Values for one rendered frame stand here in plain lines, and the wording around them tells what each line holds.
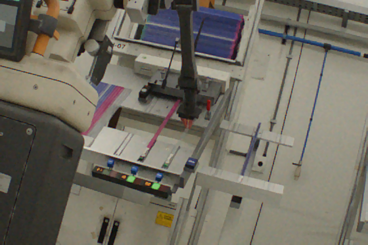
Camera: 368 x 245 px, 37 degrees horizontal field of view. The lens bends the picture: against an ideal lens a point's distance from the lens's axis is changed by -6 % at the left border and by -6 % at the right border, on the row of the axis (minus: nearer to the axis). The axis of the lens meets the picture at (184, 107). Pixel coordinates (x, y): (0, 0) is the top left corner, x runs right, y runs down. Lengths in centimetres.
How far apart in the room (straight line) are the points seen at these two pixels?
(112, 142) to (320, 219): 214
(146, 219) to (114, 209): 16
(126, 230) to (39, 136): 149
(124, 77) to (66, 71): 168
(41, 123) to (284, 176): 317
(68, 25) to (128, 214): 122
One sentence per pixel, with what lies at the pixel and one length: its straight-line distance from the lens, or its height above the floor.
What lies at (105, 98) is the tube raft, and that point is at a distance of 283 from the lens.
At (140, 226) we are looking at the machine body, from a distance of 273.
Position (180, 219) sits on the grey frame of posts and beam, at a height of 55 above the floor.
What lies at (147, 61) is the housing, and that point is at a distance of 298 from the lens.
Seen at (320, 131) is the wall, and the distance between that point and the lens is 438.
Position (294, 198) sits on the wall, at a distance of 430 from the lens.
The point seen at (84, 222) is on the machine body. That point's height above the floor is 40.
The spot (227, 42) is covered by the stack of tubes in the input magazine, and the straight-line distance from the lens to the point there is 299.
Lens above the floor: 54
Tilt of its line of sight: 11 degrees up
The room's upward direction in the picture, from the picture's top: 16 degrees clockwise
